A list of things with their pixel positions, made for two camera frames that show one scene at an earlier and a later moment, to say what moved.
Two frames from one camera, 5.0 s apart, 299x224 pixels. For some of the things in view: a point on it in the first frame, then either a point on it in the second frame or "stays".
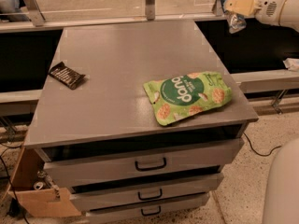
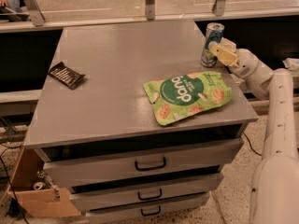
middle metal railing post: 149,2 stays
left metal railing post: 35,14 stays
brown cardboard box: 35,191 stays
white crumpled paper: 291,63 stays
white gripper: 268,7 → 247,65
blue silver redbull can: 235,21 → 214,34
